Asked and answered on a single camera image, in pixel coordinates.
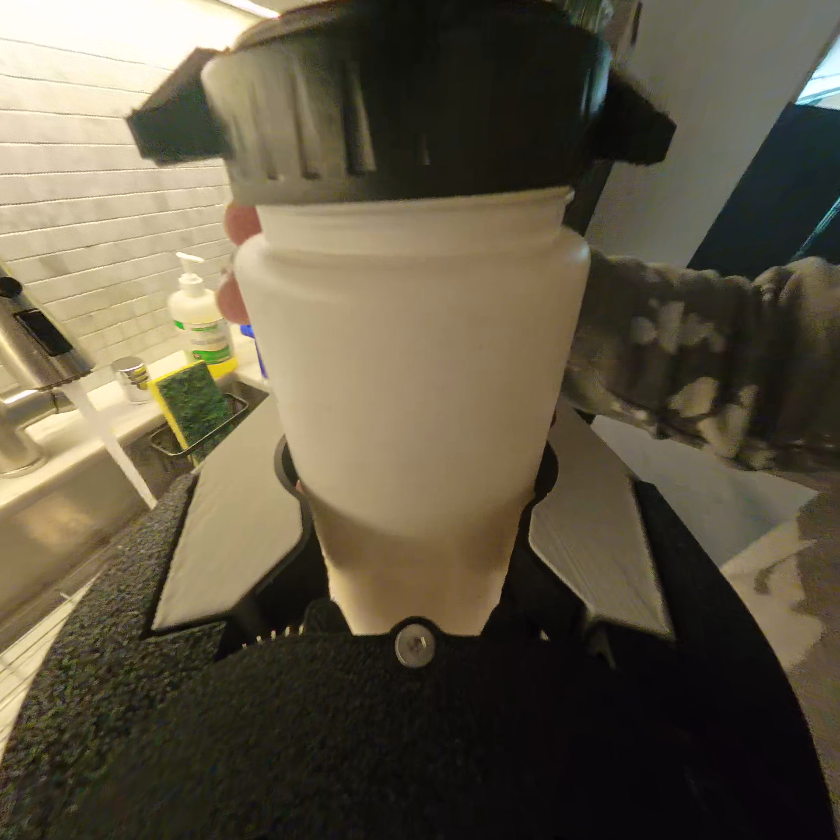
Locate stainless steel sink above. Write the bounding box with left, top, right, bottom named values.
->
left=0, top=377, right=270, bottom=657

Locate chrome cylinder knob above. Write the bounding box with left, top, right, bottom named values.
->
left=112, top=356, right=153, bottom=404

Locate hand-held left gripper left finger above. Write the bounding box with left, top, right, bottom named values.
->
left=152, top=394, right=315, bottom=632

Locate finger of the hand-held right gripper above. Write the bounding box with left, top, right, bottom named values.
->
left=126, top=49, right=234, bottom=165
left=591, top=66, right=678, bottom=166

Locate person's right forearm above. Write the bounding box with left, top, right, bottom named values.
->
left=563, top=252, right=840, bottom=490

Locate blue plastic bin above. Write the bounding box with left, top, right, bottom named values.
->
left=239, top=322, right=269, bottom=382

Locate green yellow sponge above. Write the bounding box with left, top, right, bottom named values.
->
left=147, top=360, right=235, bottom=460

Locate dish soap pump bottle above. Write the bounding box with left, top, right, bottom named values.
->
left=167, top=251, right=238, bottom=382

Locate person's right hand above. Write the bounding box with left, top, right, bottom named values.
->
left=217, top=200, right=263, bottom=326

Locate running water stream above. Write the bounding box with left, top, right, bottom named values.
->
left=62, top=381, right=158, bottom=509

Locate black bottle lid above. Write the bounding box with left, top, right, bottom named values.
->
left=200, top=0, right=614, bottom=204

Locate stainless steel faucet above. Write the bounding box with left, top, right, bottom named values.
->
left=0, top=262, right=96, bottom=476

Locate black wire sponge holder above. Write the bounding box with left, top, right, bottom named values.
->
left=150, top=392, right=250, bottom=460

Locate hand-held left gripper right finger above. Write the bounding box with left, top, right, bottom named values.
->
left=528, top=407, right=676, bottom=641

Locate white plastic bottle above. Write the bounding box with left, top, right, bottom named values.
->
left=233, top=187, right=592, bottom=637

